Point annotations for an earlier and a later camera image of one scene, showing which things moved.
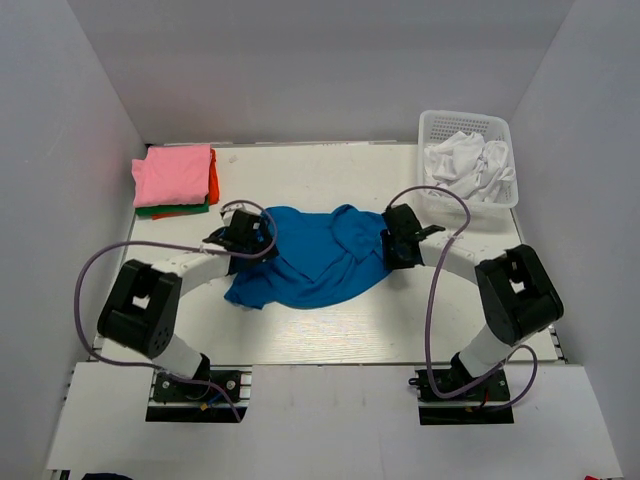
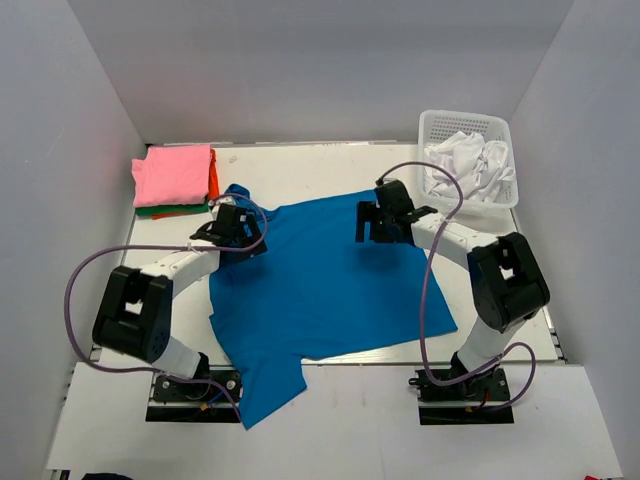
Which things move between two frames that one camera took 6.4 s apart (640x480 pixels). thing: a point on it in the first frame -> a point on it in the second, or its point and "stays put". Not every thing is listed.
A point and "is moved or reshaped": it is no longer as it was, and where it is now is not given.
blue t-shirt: [322, 257] is moved or reshaped
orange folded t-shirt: [213, 187] stays put
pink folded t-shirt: [171, 175] stays put
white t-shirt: [464, 164] stays put
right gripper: [392, 261] -> [368, 212]
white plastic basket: [472, 154] stays put
